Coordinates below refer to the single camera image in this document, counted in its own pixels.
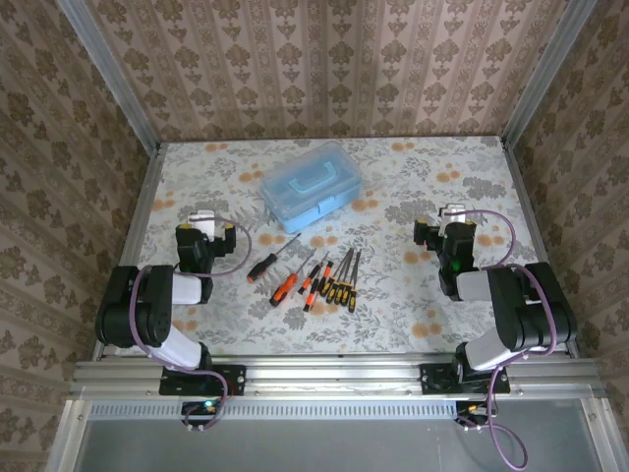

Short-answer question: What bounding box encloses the large black-handled screwdriver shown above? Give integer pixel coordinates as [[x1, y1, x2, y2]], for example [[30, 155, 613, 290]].
[[246, 234, 303, 284]]

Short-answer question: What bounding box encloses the large orange-handled screwdriver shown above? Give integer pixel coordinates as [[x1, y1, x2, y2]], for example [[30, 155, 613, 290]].
[[269, 249, 316, 309]]

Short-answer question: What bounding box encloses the blue clear-lid plastic tool box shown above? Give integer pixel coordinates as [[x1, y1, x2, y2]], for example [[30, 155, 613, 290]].
[[259, 140, 364, 235]]

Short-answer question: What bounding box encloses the grey metal panel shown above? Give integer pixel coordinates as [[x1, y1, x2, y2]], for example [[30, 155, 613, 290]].
[[46, 397, 629, 472]]

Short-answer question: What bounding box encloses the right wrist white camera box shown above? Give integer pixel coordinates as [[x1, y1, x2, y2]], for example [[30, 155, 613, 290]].
[[438, 204, 468, 226]]

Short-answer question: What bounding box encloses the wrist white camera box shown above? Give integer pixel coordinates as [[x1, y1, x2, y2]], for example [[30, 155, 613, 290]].
[[438, 204, 468, 226], [189, 209, 217, 242]]

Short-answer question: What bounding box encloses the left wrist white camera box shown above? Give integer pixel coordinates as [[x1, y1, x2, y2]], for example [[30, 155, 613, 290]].
[[189, 209, 217, 242]]

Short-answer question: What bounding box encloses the left aluminium table rail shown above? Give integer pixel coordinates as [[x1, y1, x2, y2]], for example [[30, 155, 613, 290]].
[[90, 143, 164, 363]]

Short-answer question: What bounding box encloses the aluminium table rail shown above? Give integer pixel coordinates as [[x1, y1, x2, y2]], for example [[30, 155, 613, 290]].
[[90, 143, 164, 363], [500, 137, 584, 360]]

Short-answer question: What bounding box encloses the right aluminium table rail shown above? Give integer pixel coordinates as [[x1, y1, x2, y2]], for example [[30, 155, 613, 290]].
[[500, 137, 584, 360]]

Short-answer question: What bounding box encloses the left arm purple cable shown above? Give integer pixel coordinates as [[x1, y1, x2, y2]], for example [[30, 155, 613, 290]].
[[129, 215, 253, 435]]

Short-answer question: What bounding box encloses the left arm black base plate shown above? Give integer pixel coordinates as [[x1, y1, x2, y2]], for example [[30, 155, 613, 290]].
[[157, 364, 248, 397]]

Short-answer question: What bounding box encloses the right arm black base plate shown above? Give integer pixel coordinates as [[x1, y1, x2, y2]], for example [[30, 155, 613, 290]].
[[419, 362, 511, 395]]

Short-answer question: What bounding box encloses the right aluminium frame post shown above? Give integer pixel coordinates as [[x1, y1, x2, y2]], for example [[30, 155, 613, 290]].
[[501, 0, 594, 148]]

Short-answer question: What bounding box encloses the aluminium frame post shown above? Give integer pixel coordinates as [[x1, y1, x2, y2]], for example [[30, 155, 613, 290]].
[[57, 0, 162, 153], [501, 0, 594, 148]]

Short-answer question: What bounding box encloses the long aluminium base rail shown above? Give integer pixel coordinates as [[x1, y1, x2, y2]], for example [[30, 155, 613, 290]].
[[68, 358, 603, 398]]

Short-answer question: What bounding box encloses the left aluminium frame post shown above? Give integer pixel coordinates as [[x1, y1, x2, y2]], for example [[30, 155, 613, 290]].
[[57, 0, 162, 153]]

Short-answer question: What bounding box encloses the slotted grey cable duct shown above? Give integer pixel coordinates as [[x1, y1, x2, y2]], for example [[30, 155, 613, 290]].
[[89, 400, 458, 420]]

